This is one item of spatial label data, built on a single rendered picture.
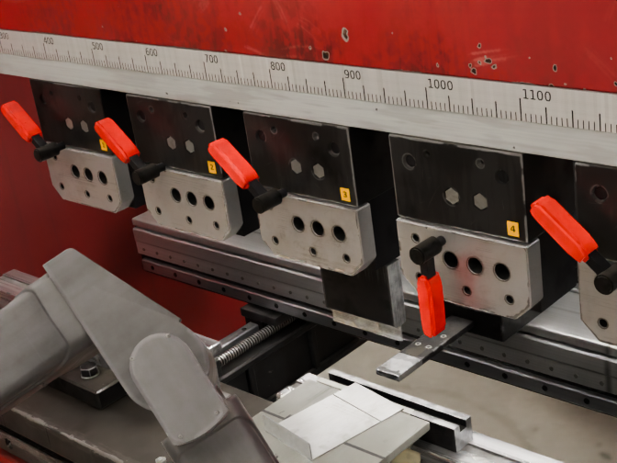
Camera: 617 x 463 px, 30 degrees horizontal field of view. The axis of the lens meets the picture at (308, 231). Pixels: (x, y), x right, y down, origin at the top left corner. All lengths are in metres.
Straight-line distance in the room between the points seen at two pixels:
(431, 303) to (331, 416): 0.25
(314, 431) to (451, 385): 1.99
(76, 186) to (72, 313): 0.79
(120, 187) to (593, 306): 0.66
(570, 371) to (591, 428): 1.58
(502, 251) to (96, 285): 0.44
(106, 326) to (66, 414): 0.93
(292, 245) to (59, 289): 0.53
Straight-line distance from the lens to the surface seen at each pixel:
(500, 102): 1.01
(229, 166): 1.21
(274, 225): 1.25
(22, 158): 1.97
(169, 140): 1.34
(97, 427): 1.62
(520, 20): 0.97
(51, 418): 1.67
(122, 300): 0.75
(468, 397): 3.19
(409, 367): 1.36
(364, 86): 1.10
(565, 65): 0.96
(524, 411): 3.12
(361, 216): 1.16
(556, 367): 1.47
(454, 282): 1.11
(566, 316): 1.49
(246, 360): 1.77
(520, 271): 1.06
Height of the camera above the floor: 1.69
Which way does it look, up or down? 23 degrees down
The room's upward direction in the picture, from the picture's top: 9 degrees counter-clockwise
